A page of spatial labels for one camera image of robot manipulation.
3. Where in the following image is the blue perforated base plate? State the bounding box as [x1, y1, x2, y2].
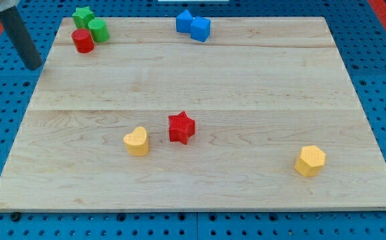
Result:
[0, 0, 386, 239]

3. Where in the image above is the red star block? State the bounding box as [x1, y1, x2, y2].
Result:
[168, 111, 195, 145]

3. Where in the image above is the yellow hexagon block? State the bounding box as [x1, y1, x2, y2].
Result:
[294, 145, 326, 177]

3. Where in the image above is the blue cube block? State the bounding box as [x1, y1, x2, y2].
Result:
[190, 17, 211, 42]

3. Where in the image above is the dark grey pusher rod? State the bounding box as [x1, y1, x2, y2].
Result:
[0, 6, 43, 70]

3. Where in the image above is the wooden board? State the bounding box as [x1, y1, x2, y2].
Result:
[0, 17, 386, 213]

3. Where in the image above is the blue triangle block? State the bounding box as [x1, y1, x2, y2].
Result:
[175, 10, 194, 33]

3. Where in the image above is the yellow heart block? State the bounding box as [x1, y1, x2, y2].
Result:
[123, 127, 149, 157]

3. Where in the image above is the green star block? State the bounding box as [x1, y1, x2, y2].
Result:
[72, 6, 95, 29]

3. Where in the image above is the red cylinder block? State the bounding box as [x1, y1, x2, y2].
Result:
[71, 29, 95, 53]

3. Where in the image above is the green cylinder block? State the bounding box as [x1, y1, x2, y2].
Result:
[88, 18, 109, 43]

